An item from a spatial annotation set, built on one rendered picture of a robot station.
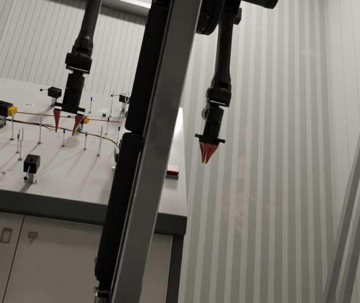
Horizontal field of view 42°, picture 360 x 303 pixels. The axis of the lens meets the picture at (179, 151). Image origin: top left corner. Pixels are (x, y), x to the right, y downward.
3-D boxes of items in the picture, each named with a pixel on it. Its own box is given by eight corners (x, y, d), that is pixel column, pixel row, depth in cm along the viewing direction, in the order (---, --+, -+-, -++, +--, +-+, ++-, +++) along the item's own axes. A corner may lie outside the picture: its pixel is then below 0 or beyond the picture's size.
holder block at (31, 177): (17, 193, 168) (18, 170, 163) (27, 175, 179) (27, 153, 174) (30, 195, 168) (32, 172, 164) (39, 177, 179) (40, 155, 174)
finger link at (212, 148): (190, 159, 172) (196, 134, 171) (209, 163, 173) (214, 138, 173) (195, 162, 165) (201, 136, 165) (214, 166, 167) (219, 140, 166)
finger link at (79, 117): (58, 132, 161) (64, 105, 161) (79, 136, 163) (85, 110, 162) (56, 133, 155) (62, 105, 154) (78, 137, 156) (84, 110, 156)
